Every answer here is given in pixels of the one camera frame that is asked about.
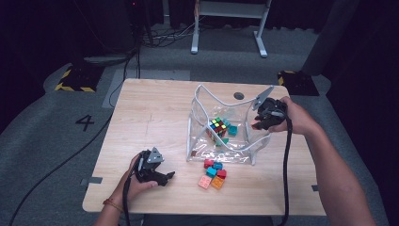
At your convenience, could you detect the person's right hand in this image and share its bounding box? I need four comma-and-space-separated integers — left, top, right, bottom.
267, 96, 318, 137

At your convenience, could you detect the clear plastic bag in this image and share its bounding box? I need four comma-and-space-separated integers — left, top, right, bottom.
186, 83, 276, 167

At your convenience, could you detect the bundle of floor cables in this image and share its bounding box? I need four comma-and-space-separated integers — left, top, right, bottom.
140, 18, 201, 48

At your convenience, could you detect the white metal desk frame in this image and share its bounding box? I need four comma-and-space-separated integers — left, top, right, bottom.
190, 0, 273, 58

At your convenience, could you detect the grey upright post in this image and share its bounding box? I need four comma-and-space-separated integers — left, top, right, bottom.
301, 0, 360, 76

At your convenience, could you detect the grey flat stand base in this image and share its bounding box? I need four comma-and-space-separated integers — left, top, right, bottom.
83, 54, 136, 67

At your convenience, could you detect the black yellow striped base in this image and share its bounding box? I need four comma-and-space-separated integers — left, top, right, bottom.
277, 70, 320, 97
55, 64, 105, 93

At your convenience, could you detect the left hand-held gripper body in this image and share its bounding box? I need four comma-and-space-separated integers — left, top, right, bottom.
134, 146, 166, 184

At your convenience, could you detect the right hand-held gripper black cable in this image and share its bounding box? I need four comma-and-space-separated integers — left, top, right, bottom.
276, 107, 295, 226

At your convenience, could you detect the person's left hand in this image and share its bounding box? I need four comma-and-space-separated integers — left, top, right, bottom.
120, 153, 160, 202

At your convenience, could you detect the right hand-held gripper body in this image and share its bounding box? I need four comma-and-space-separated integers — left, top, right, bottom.
251, 85, 289, 131

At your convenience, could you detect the left hand-held gripper black cable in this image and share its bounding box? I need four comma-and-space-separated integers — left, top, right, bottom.
122, 175, 135, 226

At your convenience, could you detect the orange bracelet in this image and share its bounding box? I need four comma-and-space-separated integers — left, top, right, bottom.
102, 198, 124, 213

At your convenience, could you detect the orange toy brick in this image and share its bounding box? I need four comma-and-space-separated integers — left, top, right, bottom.
210, 176, 226, 190

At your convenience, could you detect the black equipment stand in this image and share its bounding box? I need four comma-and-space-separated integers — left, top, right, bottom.
125, 0, 154, 48

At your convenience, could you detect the person's dark clothing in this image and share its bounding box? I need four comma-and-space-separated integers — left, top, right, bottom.
142, 214, 274, 226

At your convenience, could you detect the hand-held gripper black cable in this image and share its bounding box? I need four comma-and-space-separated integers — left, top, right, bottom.
276, 107, 295, 226
122, 175, 135, 226

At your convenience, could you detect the multicoloured puzzle cube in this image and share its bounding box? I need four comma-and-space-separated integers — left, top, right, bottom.
208, 117, 229, 139

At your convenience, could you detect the large pink toy brick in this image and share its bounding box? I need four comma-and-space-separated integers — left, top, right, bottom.
198, 174, 214, 190

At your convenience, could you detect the black floor cable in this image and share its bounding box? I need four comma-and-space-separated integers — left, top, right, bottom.
8, 46, 142, 226

